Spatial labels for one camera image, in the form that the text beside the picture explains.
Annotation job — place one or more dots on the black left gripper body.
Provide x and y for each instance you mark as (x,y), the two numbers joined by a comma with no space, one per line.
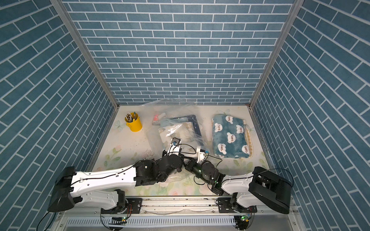
(180,161)

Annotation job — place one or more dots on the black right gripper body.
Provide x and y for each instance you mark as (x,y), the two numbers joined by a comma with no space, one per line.
(199,170)

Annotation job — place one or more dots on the blue cloud pattern blanket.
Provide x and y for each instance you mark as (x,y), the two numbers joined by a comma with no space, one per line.
(229,137)

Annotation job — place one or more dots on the cream fluffy navy-trimmed blanket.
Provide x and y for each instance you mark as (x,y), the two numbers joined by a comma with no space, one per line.
(185,128)

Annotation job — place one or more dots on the clear plastic vacuum bag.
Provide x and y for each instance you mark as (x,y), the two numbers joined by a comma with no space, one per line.
(173,108)

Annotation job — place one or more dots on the orange checkered sunflower blanket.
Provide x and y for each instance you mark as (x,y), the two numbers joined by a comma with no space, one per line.
(248,139)

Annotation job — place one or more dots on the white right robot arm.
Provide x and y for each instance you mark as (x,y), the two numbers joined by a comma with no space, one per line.
(271,189)

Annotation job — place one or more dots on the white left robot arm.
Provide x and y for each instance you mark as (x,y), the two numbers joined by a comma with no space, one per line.
(103,189)

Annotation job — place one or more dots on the highlighter marker pack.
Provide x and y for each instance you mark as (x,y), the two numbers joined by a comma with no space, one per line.
(158,118)

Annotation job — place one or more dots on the yellow metal pen bucket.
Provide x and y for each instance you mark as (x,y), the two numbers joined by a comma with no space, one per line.
(135,126)

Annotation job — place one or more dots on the pens in bucket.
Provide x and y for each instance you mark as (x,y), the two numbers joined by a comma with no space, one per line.
(131,117)

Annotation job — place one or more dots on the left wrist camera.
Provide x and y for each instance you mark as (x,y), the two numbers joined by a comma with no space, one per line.
(175,147)

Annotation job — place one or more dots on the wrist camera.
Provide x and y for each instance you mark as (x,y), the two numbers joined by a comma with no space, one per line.
(175,147)
(202,154)

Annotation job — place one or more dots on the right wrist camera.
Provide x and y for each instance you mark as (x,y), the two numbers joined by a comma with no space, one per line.
(202,154)

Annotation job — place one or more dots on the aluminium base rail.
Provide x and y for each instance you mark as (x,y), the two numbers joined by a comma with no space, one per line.
(180,213)

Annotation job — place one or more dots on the right aluminium corner post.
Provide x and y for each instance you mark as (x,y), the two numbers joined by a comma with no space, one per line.
(280,41)

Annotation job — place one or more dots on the aluminium corner post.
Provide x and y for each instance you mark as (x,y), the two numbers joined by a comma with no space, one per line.
(280,41)
(68,22)

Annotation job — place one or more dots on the left aluminium corner post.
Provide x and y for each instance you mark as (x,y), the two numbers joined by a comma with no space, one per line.
(68,22)

